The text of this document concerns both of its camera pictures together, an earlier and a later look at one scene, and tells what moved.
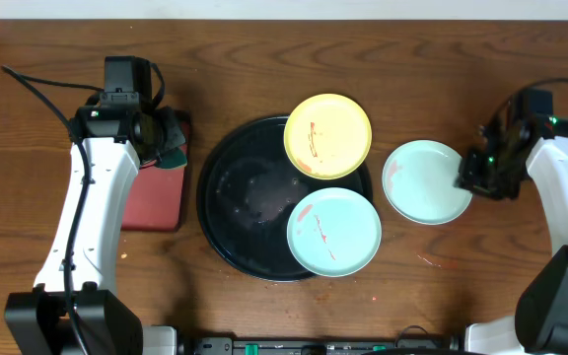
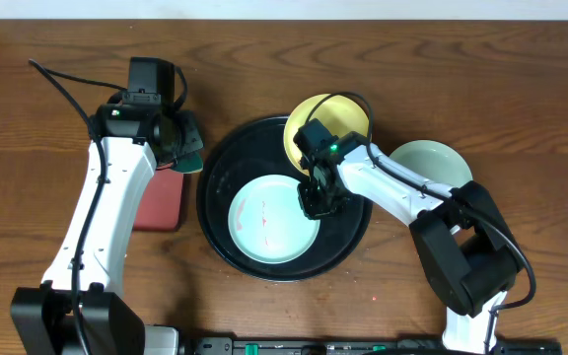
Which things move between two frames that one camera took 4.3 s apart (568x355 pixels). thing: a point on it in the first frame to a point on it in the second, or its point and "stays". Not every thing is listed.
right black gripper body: [497, 172] to [324, 196]
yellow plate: [327, 136] stays
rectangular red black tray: [157, 196] stays
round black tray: [246, 190] stays
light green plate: [333, 232] to [267, 222]
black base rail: [225, 345] stays
